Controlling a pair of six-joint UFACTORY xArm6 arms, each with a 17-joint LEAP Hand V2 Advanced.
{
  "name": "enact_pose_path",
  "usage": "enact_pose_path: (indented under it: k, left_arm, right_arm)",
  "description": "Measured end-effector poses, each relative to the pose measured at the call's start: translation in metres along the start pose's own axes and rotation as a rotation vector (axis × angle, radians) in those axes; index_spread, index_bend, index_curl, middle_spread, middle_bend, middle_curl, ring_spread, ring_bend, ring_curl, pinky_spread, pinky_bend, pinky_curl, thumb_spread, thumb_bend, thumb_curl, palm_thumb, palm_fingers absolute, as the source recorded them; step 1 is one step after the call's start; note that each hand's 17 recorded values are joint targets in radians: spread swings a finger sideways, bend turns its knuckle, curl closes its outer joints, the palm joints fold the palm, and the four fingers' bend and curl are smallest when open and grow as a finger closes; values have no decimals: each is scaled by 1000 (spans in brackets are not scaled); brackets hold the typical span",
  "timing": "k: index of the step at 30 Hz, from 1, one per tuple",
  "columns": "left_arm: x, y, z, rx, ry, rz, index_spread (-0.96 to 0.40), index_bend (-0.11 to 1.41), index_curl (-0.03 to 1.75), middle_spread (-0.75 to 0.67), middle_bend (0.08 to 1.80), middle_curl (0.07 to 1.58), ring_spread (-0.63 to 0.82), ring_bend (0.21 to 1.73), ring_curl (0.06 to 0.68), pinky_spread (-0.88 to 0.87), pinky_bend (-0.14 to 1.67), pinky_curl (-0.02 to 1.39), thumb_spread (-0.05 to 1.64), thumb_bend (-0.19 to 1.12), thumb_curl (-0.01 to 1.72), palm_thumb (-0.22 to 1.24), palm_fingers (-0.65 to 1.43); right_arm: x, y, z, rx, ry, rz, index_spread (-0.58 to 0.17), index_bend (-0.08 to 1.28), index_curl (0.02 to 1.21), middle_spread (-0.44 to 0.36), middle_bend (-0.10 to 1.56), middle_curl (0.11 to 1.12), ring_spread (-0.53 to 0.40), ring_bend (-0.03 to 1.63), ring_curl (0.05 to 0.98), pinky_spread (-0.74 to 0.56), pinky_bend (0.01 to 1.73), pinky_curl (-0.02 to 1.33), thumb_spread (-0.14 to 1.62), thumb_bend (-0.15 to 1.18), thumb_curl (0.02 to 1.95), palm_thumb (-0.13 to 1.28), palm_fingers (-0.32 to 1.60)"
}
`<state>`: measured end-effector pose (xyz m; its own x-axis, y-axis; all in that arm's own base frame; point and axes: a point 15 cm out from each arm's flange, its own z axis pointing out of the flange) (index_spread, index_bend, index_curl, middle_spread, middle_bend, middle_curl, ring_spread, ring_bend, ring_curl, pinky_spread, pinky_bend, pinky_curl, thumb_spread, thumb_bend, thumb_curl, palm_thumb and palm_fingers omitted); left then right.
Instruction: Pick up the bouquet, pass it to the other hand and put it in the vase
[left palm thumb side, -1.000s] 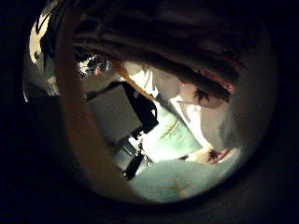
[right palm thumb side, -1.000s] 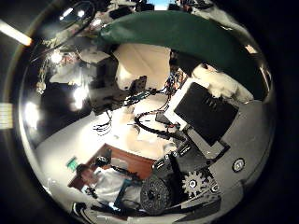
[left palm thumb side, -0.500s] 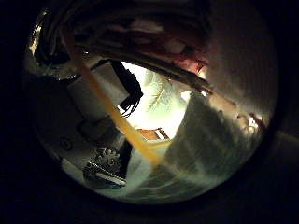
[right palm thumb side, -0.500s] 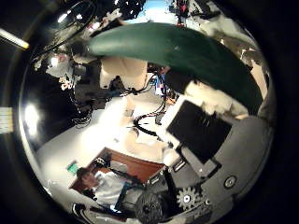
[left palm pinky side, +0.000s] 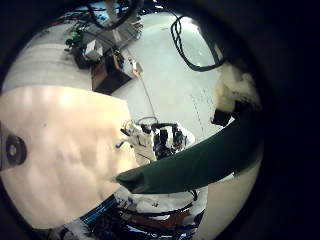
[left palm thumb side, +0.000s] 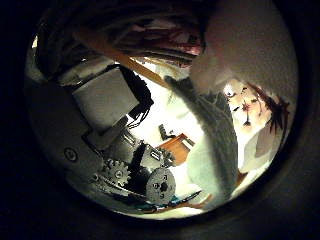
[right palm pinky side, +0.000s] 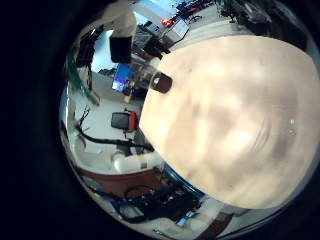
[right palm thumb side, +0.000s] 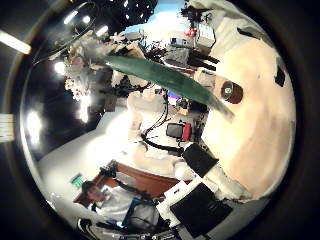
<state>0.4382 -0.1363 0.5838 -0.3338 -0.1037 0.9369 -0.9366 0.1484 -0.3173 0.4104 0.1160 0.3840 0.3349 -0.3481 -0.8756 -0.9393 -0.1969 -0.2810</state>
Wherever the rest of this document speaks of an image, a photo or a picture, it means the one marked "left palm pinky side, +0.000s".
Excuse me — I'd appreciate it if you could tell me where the teal strip on table edge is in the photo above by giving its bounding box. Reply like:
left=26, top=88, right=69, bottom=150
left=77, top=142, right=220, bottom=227
left=79, top=194, right=118, bottom=225

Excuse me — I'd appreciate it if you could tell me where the small white box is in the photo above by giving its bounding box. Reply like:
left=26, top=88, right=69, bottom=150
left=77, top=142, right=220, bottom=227
left=83, top=39, right=104, bottom=63

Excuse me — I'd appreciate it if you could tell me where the thin hanging cord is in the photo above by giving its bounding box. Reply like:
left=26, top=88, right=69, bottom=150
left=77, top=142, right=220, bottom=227
left=131, top=58, right=159, bottom=119

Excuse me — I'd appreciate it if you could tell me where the flower bouquet green stem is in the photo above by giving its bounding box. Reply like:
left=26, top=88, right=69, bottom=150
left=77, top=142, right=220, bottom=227
left=114, top=103, right=264, bottom=195

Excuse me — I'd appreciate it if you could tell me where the black looped cable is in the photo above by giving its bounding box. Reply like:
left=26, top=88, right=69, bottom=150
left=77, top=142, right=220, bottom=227
left=170, top=14, right=228, bottom=73

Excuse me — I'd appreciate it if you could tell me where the brown cardboard box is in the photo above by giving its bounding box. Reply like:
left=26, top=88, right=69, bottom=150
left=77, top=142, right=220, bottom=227
left=90, top=49, right=134, bottom=96

